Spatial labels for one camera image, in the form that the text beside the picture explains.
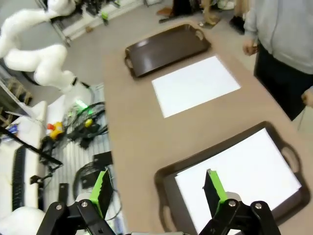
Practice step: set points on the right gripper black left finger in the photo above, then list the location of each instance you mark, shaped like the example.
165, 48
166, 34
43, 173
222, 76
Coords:
102, 191

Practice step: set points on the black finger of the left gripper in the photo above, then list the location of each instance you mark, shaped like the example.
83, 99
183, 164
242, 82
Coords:
105, 18

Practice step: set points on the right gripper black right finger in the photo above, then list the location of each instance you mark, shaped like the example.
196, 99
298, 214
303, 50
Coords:
212, 188

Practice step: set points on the stack of white paper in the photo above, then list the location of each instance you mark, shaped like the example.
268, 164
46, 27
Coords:
249, 171

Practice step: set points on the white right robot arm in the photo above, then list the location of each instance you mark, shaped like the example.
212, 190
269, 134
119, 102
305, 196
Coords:
27, 220

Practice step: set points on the person's right forearm grey sleeve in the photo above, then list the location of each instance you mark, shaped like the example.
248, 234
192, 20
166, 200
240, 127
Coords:
252, 27

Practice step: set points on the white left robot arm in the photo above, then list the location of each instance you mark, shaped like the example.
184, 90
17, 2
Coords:
24, 61

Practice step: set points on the person's left hand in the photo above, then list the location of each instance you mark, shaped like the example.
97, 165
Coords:
308, 98

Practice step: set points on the person's right hand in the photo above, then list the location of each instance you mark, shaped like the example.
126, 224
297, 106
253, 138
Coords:
250, 47

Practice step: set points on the black metal bar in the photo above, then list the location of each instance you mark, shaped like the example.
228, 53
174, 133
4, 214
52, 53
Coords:
62, 195

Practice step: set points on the brown plastic serving tray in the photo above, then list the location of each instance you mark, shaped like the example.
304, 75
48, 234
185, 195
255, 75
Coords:
166, 51
168, 195

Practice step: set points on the small yellow ball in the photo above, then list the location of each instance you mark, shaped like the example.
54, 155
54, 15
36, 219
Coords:
88, 123

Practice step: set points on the yellow toy duck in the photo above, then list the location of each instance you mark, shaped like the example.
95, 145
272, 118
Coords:
57, 129

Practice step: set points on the black metal rod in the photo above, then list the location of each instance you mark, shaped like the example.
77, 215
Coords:
36, 149

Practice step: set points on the black computer keyboard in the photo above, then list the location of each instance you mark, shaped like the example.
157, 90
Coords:
19, 178

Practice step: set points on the white desk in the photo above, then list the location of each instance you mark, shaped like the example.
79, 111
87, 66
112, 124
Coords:
31, 127

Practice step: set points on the white A4 paper sheet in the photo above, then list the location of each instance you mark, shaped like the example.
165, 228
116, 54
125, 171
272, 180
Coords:
195, 85

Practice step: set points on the person in grey hoodie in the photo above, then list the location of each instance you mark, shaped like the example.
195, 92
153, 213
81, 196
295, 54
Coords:
281, 24

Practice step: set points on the black metal bracket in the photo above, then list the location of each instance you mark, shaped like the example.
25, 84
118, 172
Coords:
102, 160

